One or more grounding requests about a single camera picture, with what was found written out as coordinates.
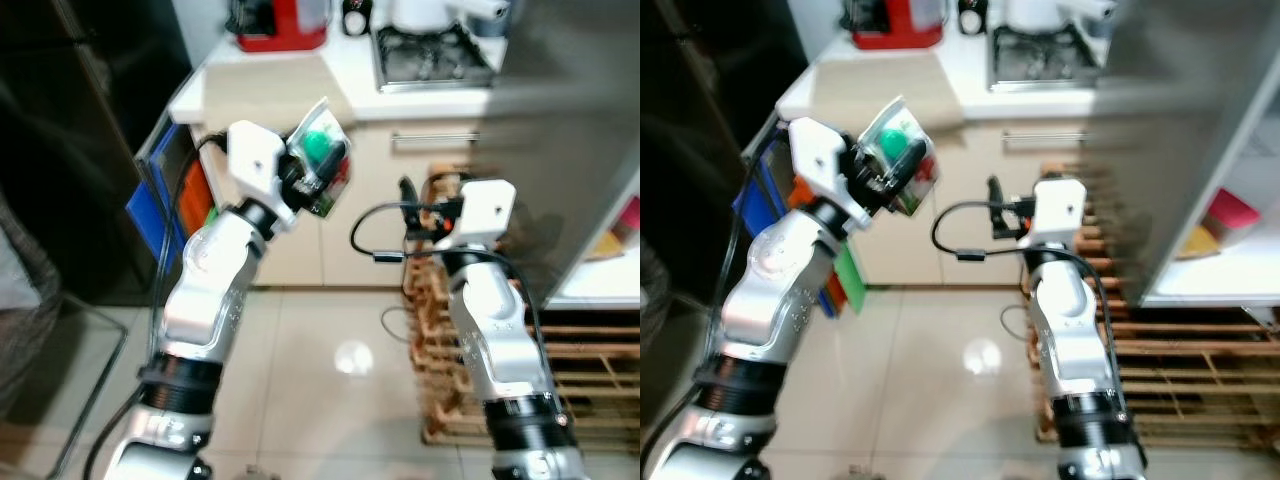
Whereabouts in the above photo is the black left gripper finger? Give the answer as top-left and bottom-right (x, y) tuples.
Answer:
(885, 140), (926, 191)
(316, 140), (349, 191)

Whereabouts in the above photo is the printed white green carton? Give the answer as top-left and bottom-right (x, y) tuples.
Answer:
(285, 97), (353, 218)
(855, 97), (939, 219)

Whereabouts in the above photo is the white fridge body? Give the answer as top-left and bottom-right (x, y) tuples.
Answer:
(545, 170), (641, 309)
(1140, 90), (1280, 311)

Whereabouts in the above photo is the stainless steel fridge door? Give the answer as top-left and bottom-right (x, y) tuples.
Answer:
(1085, 0), (1280, 306)
(470, 0), (641, 301)

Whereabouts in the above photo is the cream counter cabinet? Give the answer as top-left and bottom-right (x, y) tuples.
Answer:
(190, 115), (501, 291)
(800, 115), (1111, 291)

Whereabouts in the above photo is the beige cloth mat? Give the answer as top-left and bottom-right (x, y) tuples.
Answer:
(200, 55), (356, 131)
(815, 55), (966, 126)

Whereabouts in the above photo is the green folder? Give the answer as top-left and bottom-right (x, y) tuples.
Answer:
(833, 240), (867, 316)

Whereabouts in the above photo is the blue flat board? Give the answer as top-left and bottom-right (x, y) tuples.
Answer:
(733, 120), (801, 271)
(127, 118), (206, 269)

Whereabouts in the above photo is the red coffee machine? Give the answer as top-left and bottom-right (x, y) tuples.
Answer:
(228, 0), (331, 53)
(843, 0), (946, 51)

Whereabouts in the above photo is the steel gas stove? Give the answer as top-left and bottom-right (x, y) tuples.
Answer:
(372, 22), (498, 94)
(988, 22), (1101, 93)

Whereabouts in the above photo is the white cooking pot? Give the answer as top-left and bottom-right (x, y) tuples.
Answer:
(388, 0), (511, 36)
(1003, 0), (1119, 33)

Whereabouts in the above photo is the yellow packet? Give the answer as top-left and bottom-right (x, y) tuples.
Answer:
(590, 230), (631, 261)
(1175, 225), (1236, 263)

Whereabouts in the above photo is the black tall appliance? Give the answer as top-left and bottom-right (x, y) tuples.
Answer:
(0, 0), (191, 306)
(640, 0), (806, 301)

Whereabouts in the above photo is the wooden wine rack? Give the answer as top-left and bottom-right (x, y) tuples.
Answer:
(1025, 160), (1280, 446)
(403, 165), (641, 446)

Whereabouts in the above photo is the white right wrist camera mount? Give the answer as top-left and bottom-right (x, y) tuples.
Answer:
(437, 178), (518, 251)
(1030, 178), (1089, 251)

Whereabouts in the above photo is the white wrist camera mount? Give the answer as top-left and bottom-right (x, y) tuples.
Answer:
(787, 117), (871, 231)
(1030, 178), (1089, 251)
(437, 178), (518, 251)
(225, 120), (301, 233)

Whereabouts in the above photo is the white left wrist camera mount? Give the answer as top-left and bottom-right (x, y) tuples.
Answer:
(787, 117), (871, 231)
(225, 120), (301, 233)

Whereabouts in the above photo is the metal drawer handle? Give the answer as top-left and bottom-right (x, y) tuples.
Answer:
(390, 130), (481, 151)
(1003, 130), (1091, 149)

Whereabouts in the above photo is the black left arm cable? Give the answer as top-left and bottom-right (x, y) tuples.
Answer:
(85, 130), (231, 480)
(640, 130), (791, 480)

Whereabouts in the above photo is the grey wire laundry basket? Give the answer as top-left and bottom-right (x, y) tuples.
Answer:
(640, 240), (691, 331)
(0, 190), (129, 479)

